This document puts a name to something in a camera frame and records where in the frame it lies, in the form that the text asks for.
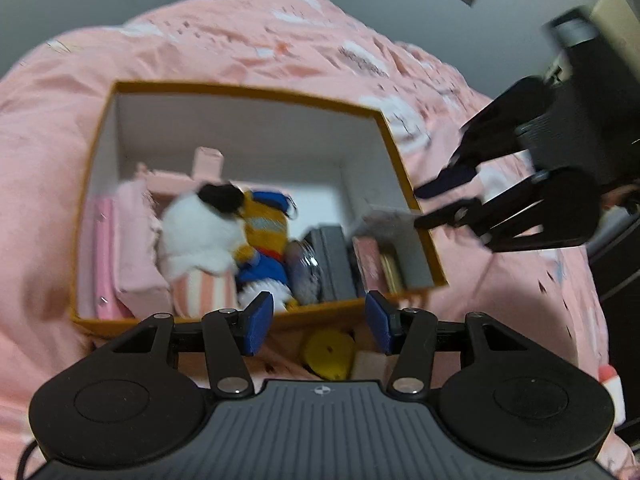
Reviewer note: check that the yellow round plastic case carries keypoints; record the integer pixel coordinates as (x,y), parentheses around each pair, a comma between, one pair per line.
(327,355)

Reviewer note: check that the blue yellow duck plush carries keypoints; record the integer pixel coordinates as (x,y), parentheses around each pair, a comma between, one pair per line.
(262,240)

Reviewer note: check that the dark grey box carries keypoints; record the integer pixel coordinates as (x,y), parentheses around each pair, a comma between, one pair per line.
(335,260)

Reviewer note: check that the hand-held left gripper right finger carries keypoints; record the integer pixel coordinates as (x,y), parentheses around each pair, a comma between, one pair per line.
(379,322)

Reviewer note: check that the pink padded pouch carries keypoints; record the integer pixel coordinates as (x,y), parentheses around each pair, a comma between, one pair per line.
(137,245)

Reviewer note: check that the glossy printed packet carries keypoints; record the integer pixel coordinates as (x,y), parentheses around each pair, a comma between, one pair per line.
(302,270)

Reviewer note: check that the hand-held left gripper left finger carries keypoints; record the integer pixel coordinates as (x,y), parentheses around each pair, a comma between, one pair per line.
(257,322)

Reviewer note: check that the beige wooden board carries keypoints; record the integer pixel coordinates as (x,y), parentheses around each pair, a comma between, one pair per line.
(620,15)

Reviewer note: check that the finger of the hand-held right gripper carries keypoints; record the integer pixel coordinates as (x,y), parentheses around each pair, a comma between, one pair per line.
(500,220)
(450,180)

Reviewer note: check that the pink printed blanket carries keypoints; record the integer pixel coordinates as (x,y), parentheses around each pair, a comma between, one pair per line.
(50,125)

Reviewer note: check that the orange cardboard box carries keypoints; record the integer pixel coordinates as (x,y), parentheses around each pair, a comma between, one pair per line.
(260,125)

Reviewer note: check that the red white small object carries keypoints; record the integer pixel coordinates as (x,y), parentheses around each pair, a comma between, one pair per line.
(612,390)

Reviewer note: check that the white plush with black top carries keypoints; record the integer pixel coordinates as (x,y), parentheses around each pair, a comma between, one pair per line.
(195,240)

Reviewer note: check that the pink plastic handheld device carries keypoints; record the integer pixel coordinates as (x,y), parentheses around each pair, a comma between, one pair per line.
(207,165)

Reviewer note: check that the dark red printed box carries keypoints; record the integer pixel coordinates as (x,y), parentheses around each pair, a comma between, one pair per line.
(370,260)

